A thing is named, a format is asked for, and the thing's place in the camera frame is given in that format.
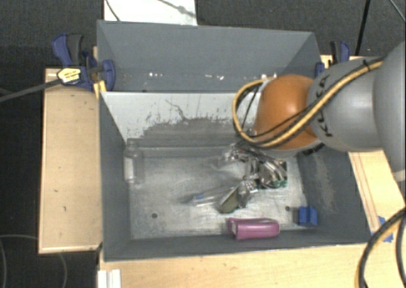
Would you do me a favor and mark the clear glass bottle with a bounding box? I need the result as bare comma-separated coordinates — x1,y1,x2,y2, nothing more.
122,140,144,185

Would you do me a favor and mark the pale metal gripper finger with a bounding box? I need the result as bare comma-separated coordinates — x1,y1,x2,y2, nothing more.
218,187,252,214
186,180,259,207

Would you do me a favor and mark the grey metal bin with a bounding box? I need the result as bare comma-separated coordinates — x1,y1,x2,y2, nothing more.
96,19,372,262

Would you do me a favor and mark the blue ridged block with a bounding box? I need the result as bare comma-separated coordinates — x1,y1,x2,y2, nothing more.
297,205,318,227

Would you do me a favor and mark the purple stapler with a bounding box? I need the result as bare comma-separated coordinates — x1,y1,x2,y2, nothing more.
226,217,281,241

